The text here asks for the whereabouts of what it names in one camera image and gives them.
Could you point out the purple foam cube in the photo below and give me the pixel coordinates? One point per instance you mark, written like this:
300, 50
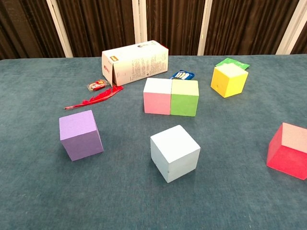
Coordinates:
79, 136

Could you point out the green sachet packet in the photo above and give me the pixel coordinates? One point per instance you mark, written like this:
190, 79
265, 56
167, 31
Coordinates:
242, 64

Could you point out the white cardboard carton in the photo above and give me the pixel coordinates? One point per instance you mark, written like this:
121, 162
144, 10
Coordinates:
136, 64

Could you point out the red foam cube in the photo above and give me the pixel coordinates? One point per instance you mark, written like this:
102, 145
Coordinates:
285, 160

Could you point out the blue cookie packet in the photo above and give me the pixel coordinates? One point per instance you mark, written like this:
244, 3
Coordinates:
183, 75

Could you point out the teal table cloth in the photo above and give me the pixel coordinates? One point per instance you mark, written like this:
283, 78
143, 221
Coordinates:
96, 191

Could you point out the green foam cube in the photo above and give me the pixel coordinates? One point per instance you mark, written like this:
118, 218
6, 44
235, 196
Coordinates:
184, 103

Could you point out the light blue foam cube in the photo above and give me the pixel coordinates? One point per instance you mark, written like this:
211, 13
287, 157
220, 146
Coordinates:
175, 153

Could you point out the yellow foam cube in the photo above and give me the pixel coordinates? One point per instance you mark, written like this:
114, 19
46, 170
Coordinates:
227, 83

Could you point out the dark brown curtain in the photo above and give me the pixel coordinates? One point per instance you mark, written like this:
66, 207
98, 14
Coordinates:
100, 24

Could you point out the white frame pole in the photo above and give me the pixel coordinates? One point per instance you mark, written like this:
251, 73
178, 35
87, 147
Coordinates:
139, 21
60, 28
204, 28
291, 28

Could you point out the small red candy packet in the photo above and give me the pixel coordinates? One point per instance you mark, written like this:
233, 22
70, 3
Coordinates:
97, 85

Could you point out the pink foam cube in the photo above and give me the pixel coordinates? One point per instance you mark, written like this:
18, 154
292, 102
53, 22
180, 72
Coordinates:
157, 103

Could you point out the red feather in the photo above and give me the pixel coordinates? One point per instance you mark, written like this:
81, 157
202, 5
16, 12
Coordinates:
100, 97

